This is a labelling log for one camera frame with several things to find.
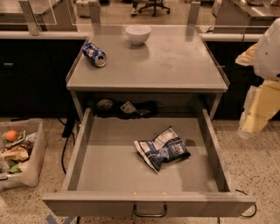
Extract orange fruit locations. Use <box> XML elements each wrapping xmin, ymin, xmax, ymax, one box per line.
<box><xmin>4</xmin><ymin>130</ymin><xmax>19</xmax><ymax>142</ymax></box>

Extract black power cable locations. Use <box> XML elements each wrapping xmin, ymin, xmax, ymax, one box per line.
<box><xmin>57</xmin><ymin>116</ymin><xmax>77</xmax><ymax>175</ymax></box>

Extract blue soda can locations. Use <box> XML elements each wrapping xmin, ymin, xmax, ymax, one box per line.
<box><xmin>81</xmin><ymin>43</ymin><xmax>107</xmax><ymax>67</ymax></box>

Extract black cable under drawer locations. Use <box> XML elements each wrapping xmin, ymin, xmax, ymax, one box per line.
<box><xmin>234</xmin><ymin>188</ymin><xmax>258</xmax><ymax>219</ymax></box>

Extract metal drawer handle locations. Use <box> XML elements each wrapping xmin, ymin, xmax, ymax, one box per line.
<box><xmin>133</xmin><ymin>204</ymin><xmax>167</xmax><ymax>218</ymax></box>

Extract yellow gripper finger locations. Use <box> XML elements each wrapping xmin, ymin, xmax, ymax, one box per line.
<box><xmin>237</xmin><ymin>80</ymin><xmax>280</xmax><ymax>139</ymax></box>
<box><xmin>235</xmin><ymin>44</ymin><xmax>257</xmax><ymax>67</ymax></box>

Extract white label tag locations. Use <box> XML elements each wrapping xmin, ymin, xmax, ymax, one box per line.
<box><xmin>121</xmin><ymin>101</ymin><xmax>137</xmax><ymax>114</ymax></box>

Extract open grey top drawer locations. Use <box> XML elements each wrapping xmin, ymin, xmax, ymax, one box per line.
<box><xmin>43</xmin><ymin>109</ymin><xmax>256</xmax><ymax>217</ymax></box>

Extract clear plastic storage bin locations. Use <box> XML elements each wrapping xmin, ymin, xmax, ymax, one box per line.
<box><xmin>0</xmin><ymin>119</ymin><xmax>46</xmax><ymax>192</ymax></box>

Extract green item in bin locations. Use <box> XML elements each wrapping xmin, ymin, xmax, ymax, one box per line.
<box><xmin>9</xmin><ymin>164</ymin><xmax>21</xmax><ymax>174</ymax></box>

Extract crumpled snack bag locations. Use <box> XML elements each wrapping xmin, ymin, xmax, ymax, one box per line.
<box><xmin>2</xmin><ymin>146</ymin><xmax>29</xmax><ymax>161</ymax></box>

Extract person's white shoe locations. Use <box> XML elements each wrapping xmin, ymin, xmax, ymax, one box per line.
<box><xmin>130</xmin><ymin>8</ymin><xmax>137</xmax><ymax>17</ymax></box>

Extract black office chair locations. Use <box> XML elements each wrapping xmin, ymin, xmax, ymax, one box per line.
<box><xmin>138</xmin><ymin>0</ymin><xmax>171</xmax><ymax>17</ymax></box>

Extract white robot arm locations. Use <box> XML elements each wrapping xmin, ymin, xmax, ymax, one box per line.
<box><xmin>235</xmin><ymin>18</ymin><xmax>280</xmax><ymax>138</ymax></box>

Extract grey metal counter cabinet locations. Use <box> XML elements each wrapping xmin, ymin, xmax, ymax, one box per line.
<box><xmin>66</xmin><ymin>25</ymin><xmax>228</xmax><ymax>116</ymax></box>

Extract blue chip bag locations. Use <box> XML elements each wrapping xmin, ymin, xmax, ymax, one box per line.
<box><xmin>134</xmin><ymin>126</ymin><xmax>191</xmax><ymax>173</ymax></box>

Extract black items behind drawer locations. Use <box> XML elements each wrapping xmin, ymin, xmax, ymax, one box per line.
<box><xmin>92</xmin><ymin>99</ymin><xmax>158</xmax><ymax>119</ymax></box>

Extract white bowl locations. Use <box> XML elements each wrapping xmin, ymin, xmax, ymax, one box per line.
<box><xmin>125</xmin><ymin>24</ymin><xmax>151</xmax><ymax>46</ymax></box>

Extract blue floor tape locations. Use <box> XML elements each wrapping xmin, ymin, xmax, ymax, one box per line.
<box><xmin>45</xmin><ymin>214</ymin><xmax>76</xmax><ymax>224</ymax></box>

